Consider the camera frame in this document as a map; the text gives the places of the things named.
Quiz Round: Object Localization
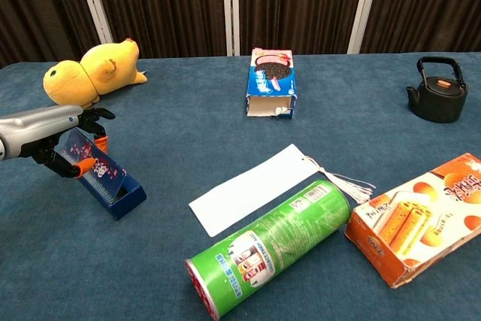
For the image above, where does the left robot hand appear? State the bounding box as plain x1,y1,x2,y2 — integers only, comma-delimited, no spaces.
0,104,116,180

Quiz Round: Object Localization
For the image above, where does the blue glasses case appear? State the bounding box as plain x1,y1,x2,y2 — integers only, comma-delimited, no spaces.
55,127,147,221

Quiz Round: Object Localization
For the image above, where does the yellow plush animal toy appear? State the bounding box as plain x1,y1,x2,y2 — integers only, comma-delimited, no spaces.
42,38,149,108

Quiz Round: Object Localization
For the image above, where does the dark brown pleated curtain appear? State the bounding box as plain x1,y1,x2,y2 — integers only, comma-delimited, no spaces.
0,0,481,68

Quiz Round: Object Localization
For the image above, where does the blue table cloth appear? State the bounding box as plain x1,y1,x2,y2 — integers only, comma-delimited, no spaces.
0,51,481,321

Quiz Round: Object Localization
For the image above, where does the white tasselled bookmark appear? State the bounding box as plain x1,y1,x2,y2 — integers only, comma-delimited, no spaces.
188,143,377,238

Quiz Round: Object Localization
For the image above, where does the blue cookie box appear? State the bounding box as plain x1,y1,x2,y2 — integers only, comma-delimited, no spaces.
245,47,298,120

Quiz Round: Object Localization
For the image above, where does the green chips can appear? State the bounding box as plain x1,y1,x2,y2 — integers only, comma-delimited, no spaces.
183,179,352,311

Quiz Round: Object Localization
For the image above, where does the orange egg roll box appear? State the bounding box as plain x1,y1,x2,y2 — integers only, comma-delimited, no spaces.
344,153,481,289

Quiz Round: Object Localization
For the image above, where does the black cast iron kettle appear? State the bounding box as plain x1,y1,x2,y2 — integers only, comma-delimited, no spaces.
405,56,469,124

